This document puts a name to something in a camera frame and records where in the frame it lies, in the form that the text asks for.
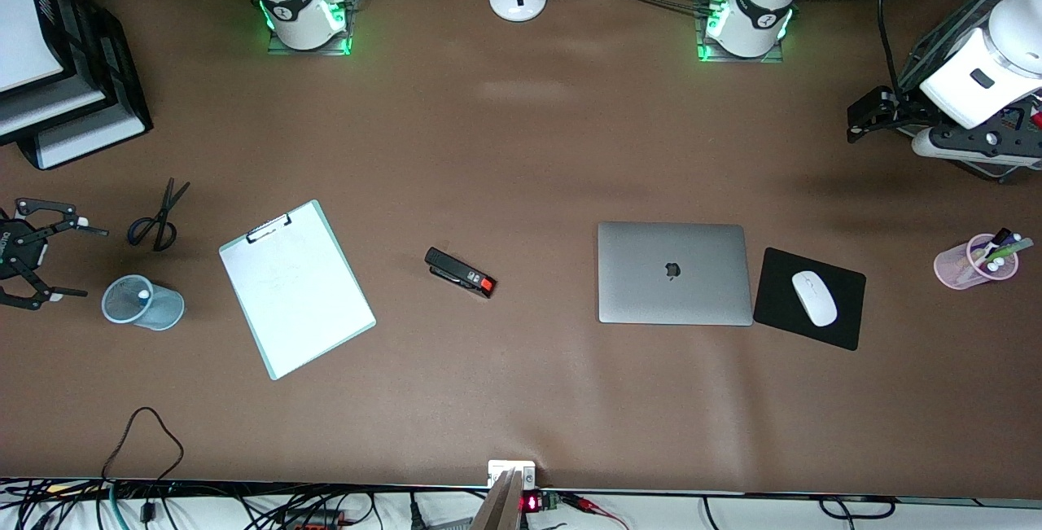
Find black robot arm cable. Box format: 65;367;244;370
875;0;904;99

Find red wire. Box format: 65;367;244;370
562;493;629;530

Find black scissors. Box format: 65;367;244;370
127;178;191;252

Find teal clipboard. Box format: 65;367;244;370
218;199;377;382

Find black flat looped cable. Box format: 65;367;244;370
818;496;898;519

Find white mounting bracket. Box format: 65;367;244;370
488;460;537;488

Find white paper sheet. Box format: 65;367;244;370
224;206;374;376

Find black stacked paper tray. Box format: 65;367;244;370
0;0;154;171

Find green marker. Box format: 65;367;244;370
977;238;1035;266

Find black and red stapler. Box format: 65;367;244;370
424;247;497;300

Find black mouse pad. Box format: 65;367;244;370
753;247;867;352

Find black and orange power strip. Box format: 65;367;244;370
273;508;351;530

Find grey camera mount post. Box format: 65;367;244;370
471;467;526;530

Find white computer mouse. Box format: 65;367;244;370
791;270;838;328

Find silver laptop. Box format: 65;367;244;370
597;221;754;326

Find black mesh desk organizer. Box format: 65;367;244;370
895;0;1042;185

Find white paper stack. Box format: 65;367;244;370
0;0;147;169

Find light blue mesh pen cup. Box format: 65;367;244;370
101;274;186;331

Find pink translucent pen cup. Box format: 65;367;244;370
934;233;1021;291

